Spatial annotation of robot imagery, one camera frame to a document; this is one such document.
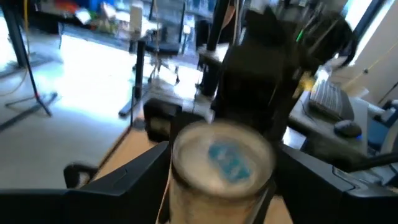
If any black desk leg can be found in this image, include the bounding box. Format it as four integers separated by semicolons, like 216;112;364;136
118;39;147;118

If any grey desk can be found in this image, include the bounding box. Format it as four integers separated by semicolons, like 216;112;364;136
287;90;398;187

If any yellow cable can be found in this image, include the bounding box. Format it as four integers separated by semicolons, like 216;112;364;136
0;0;30;98

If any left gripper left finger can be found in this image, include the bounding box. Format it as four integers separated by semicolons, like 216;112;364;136
0;141;172;224

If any blue silver Red Bull can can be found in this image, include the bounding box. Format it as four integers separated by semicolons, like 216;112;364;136
157;119;277;224

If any yellow tape tag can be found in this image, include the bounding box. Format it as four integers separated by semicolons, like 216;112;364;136
297;72;315;97

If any black computer mouse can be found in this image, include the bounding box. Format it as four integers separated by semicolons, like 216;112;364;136
334;119;364;139

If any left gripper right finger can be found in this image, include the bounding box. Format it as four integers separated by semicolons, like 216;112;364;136
272;144;398;224

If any black office chair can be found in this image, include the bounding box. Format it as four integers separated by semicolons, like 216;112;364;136
145;1;186;85

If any grey computer keyboard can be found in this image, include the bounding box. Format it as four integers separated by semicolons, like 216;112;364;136
308;78;356;121

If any black tripod stand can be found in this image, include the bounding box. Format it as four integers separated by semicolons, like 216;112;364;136
0;4;59;131

